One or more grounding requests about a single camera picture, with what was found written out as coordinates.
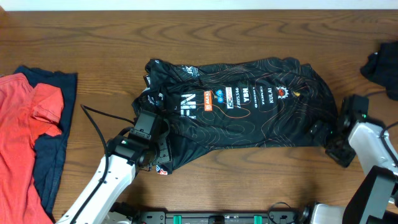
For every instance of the black garment at right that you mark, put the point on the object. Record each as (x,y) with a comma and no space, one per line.
(381,68)

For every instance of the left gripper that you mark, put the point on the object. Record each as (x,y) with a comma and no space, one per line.
(166,154)

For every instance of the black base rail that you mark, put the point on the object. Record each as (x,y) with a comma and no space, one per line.
(281,217)

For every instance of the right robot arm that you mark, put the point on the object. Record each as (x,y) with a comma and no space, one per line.
(378,159)

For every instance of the black patterned sports jersey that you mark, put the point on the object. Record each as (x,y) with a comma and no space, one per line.
(270,102)

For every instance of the navy blue shirt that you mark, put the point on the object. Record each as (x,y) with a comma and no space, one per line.
(51,151)

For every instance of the red shirt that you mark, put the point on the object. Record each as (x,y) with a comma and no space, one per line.
(27,112)

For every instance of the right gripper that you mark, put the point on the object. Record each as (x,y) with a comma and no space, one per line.
(343,157)

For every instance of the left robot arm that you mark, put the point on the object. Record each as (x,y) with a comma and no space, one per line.
(114,174)

